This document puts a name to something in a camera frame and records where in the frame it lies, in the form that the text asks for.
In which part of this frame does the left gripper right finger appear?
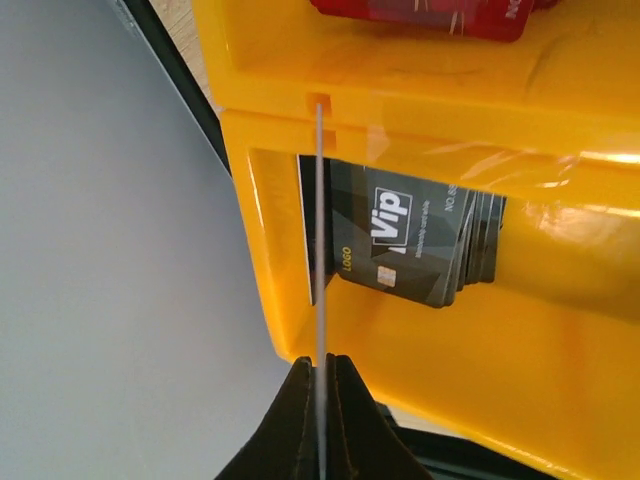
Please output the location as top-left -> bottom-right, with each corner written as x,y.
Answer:
326,354 -> 431,480

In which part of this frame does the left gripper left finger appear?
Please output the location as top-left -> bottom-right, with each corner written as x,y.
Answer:
217,357 -> 318,480

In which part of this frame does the black VIP card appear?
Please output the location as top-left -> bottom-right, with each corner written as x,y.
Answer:
315,102 -> 328,480

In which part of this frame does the black cards stack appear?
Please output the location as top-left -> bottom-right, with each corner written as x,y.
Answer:
324,159 -> 506,308

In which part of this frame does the red cards stack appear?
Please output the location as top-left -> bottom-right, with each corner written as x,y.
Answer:
312,0 -> 535,42

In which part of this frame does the yellow three-compartment bin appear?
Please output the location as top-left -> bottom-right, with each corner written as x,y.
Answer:
193,1 -> 639,479

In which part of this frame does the black aluminium rail base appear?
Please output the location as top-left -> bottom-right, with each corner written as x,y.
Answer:
122,0 -> 232,177

